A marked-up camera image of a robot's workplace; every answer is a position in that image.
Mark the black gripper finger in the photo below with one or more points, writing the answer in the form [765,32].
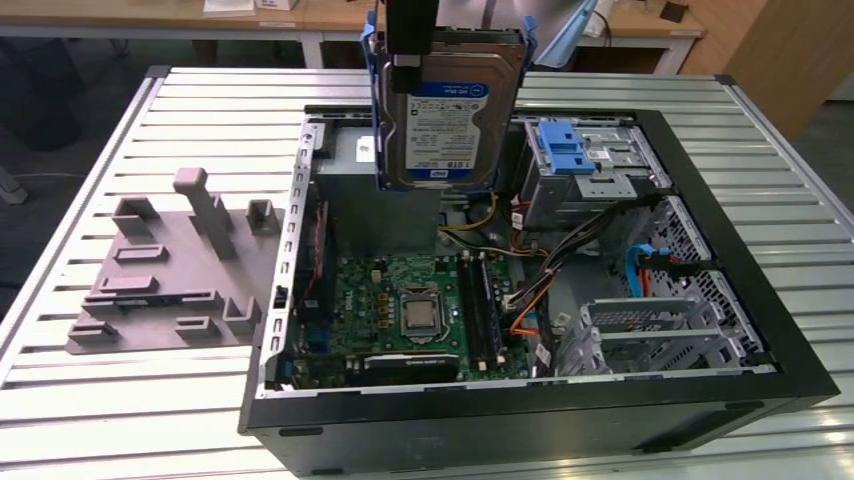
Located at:
[410,30]

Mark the hard disk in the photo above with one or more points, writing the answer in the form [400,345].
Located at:
[447,125]

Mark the silver disk bay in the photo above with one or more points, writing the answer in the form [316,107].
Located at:
[641,305]

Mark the white box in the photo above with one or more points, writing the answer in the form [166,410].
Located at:
[227,7]
[276,4]

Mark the blue plastic drive latch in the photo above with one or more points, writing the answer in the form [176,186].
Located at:
[561,150]

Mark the grey power supply unit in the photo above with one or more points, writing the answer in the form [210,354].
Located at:
[347,215]

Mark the brown box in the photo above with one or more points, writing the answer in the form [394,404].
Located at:
[675,10]

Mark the wooden desk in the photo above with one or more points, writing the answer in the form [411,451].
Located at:
[134,22]

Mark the silver drive cage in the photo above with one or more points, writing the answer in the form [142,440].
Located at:
[601,190]

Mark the CPU socket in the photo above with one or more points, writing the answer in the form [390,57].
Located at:
[427,291]

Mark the green motherboard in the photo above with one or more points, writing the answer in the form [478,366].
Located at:
[374,310]

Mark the black RAM slot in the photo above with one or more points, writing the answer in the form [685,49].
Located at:
[470,310]

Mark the wooden cabinet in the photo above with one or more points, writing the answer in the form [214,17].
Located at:
[787,60]

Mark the dark RAM stick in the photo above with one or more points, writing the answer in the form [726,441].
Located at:
[490,310]

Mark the silver CPU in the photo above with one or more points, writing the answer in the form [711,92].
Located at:
[421,317]

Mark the grey parts rack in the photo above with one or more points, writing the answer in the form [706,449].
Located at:
[174,260]

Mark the blue RAM stick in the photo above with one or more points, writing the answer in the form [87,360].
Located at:
[150,301]

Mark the black graphics card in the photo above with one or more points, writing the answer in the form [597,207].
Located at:
[407,365]

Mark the grey metal foot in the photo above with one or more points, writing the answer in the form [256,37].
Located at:
[14,187]

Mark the black PC case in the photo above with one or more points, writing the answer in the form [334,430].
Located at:
[534,415]

